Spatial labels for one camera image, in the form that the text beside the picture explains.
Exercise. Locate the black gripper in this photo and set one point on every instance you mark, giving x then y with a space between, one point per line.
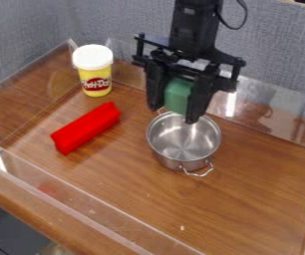
213 72

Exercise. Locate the green foam block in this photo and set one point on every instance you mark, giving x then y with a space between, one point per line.
176 93

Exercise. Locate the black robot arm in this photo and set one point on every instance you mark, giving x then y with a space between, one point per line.
193 26

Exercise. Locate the stainless steel pot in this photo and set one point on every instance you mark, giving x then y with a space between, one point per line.
183 147

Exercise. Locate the yellow play-doh can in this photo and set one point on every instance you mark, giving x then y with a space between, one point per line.
92 60

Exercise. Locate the red foam block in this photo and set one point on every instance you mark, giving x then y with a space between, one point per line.
76 133

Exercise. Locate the clear acrylic barrier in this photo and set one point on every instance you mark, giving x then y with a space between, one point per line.
106 201

